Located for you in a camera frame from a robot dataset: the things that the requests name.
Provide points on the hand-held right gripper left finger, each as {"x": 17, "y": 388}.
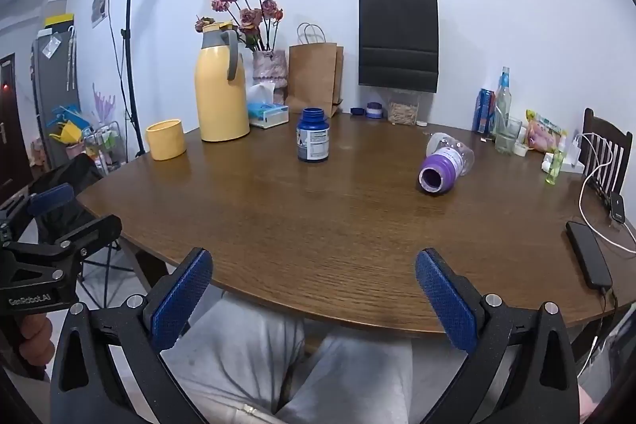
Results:
{"x": 180, "y": 302}

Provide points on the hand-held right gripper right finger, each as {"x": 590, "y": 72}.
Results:
{"x": 445, "y": 302}

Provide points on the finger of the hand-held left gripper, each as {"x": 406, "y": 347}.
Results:
{"x": 50, "y": 200}
{"x": 92, "y": 235}

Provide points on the clear bottle purple label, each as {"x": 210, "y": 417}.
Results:
{"x": 441, "y": 165}

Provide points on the yellow cup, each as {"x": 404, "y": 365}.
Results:
{"x": 166, "y": 141}

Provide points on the small white cup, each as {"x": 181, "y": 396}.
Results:
{"x": 521, "y": 149}

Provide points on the person's left hand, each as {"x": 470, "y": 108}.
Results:
{"x": 36, "y": 340}

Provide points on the yellow and blue toys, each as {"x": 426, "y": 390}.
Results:
{"x": 69, "y": 128}

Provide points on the person's grey pants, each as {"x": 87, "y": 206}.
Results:
{"x": 238, "y": 354}

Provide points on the dark door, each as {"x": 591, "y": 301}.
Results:
{"x": 12, "y": 126}

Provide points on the purple plant decoration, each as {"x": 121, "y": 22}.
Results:
{"x": 103, "y": 101}

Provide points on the grey fridge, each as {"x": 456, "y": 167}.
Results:
{"x": 52, "y": 76}

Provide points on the black power bank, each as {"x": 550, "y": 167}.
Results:
{"x": 590, "y": 255}

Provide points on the small green bottle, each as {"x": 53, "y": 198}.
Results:
{"x": 553, "y": 170}

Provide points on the clear drinking glass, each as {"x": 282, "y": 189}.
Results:
{"x": 508, "y": 138}

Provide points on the yellow box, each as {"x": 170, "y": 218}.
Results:
{"x": 58, "y": 20}

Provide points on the yellow thermos jug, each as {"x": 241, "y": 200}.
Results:
{"x": 218, "y": 96}

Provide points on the white power strip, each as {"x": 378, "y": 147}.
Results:
{"x": 574, "y": 158}

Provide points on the blue drink can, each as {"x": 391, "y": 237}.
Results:
{"x": 484, "y": 112}

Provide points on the pink snack packet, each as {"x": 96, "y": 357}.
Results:
{"x": 542, "y": 133}

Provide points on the small black device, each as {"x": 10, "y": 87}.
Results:
{"x": 617, "y": 208}

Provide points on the clear grain container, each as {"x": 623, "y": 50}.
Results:
{"x": 403, "y": 111}

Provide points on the small purple jar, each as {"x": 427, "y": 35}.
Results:
{"x": 374, "y": 111}

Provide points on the clear glass bottle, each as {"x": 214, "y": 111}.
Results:
{"x": 503, "y": 103}

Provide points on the blue tissue box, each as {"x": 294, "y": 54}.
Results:
{"x": 268, "y": 112}

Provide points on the blue lid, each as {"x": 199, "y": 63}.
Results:
{"x": 357, "y": 111}

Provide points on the blue pill bottle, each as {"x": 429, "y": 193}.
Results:
{"x": 312, "y": 137}

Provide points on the dark wooden chair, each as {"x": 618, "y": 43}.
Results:
{"x": 603, "y": 126}

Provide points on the pink patterned vase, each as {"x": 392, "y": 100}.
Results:
{"x": 271, "y": 69}

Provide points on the brown paper bag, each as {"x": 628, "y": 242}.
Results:
{"x": 314, "y": 74}

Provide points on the black paper bag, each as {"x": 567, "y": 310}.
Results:
{"x": 398, "y": 36}

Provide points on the dried pink flowers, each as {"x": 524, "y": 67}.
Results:
{"x": 248, "y": 14}

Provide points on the wall poster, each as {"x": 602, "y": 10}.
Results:
{"x": 100, "y": 6}

